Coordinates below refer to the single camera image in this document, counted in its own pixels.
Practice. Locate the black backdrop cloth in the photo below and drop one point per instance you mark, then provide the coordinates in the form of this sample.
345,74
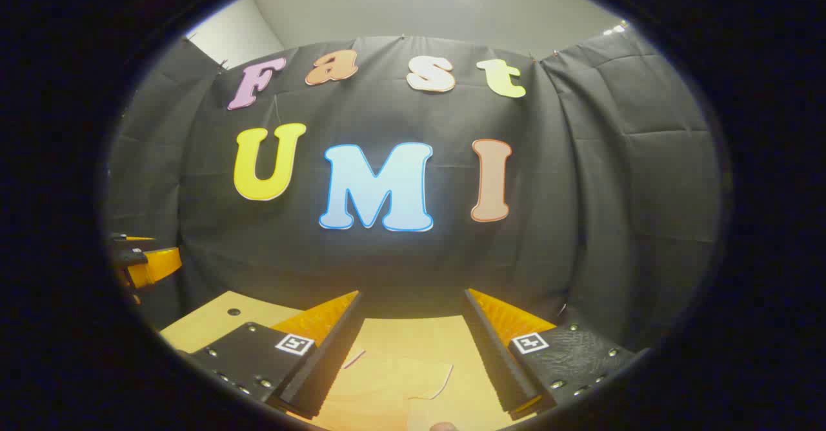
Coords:
581,192

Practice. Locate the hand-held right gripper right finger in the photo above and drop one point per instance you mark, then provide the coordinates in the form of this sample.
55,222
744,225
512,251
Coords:
500,366

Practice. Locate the orange T-shirt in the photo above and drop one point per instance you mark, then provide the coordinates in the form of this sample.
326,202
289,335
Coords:
393,376

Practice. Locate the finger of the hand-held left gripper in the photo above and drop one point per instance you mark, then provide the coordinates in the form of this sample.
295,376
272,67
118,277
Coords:
158,264

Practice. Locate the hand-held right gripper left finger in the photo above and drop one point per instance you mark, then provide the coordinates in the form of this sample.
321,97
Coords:
326,373

